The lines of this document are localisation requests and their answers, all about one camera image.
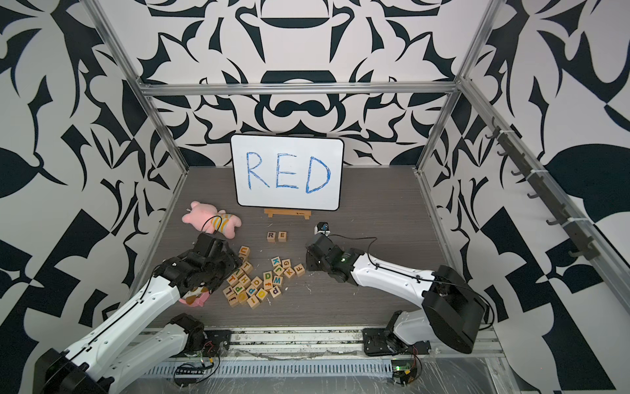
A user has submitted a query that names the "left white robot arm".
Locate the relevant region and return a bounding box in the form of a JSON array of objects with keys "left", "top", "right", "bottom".
[{"left": 32, "top": 233, "right": 243, "bottom": 393}]

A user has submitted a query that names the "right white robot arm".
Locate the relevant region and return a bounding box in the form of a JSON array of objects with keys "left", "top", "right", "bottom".
[{"left": 306, "top": 233, "right": 489, "bottom": 354}]

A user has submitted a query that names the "wooden block letter F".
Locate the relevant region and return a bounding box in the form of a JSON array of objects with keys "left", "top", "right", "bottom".
[{"left": 293, "top": 264, "right": 305, "bottom": 277}]

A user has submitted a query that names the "wooden block letter U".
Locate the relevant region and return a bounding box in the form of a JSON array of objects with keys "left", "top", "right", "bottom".
[{"left": 239, "top": 246, "right": 251, "bottom": 258}]

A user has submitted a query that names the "pink donut plush toy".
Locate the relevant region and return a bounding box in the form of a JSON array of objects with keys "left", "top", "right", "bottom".
[{"left": 179, "top": 287, "right": 211, "bottom": 308}]

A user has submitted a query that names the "pink plush bear toy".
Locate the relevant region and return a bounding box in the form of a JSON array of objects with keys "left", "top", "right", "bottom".
[{"left": 181, "top": 201, "right": 242, "bottom": 239}]

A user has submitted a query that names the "wooden block purple P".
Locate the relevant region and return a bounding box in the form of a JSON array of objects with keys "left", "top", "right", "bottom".
[{"left": 270, "top": 287, "right": 282, "bottom": 298}]

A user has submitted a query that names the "small wooden easel stand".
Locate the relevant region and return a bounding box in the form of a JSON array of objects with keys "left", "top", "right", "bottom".
[{"left": 263, "top": 208, "right": 312, "bottom": 220}]

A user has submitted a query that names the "whiteboard with RED writing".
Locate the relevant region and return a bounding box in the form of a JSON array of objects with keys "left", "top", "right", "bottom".
[{"left": 230, "top": 135, "right": 345, "bottom": 211}]

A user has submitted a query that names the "left electronics board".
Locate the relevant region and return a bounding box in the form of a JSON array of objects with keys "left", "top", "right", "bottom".
[{"left": 172, "top": 358, "right": 221, "bottom": 387}]

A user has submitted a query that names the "electronics board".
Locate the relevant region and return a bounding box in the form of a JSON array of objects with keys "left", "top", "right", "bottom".
[
  {"left": 172, "top": 358, "right": 221, "bottom": 387},
  {"left": 391, "top": 356, "right": 423, "bottom": 387}
]

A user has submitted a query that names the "right electronics board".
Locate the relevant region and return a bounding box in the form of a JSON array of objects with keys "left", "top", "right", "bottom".
[{"left": 391, "top": 356, "right": 423, "bottom": 387}]

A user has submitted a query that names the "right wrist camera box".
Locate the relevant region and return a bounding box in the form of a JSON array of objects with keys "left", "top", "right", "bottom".
[{"left": 314, "top": 222, "right": 331, "bottom": 236}]

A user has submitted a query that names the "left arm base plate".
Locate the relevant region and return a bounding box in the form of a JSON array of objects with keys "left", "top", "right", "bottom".
[{"left": 175, "top": 329, "right": 233, "bottom": 357}]

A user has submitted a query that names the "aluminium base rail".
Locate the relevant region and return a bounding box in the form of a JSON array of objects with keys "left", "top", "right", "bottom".
[{"left": 121, "top": 327, "right": 505, "bottom": 361}]

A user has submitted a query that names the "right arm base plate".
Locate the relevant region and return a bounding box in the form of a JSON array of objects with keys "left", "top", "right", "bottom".
[{"left": 362, "top": 327, "right": 432, "bottom": 357}]

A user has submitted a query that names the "wall hook rack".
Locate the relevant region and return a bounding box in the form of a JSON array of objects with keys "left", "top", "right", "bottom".
[{"left": 486, "top": 118, "right": 601, "bottom": 261}]

